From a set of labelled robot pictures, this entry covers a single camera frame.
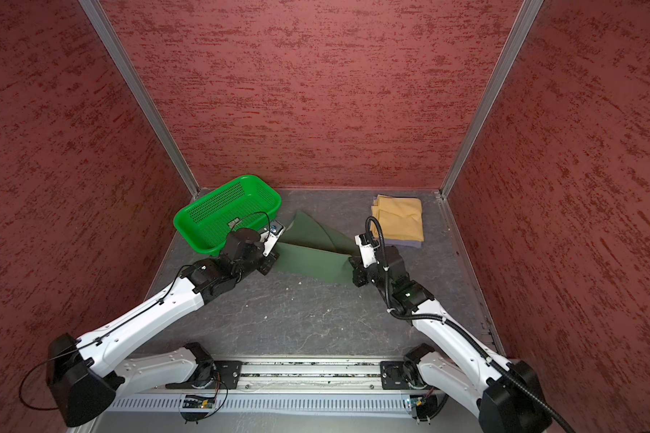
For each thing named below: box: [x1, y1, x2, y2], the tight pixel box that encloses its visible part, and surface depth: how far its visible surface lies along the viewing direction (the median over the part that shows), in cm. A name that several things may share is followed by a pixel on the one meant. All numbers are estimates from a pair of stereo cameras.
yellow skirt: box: [371, 194, 425, 242], surface depth 109 cm
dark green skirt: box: [273, 210, 357, 283], surface depth 81 cm
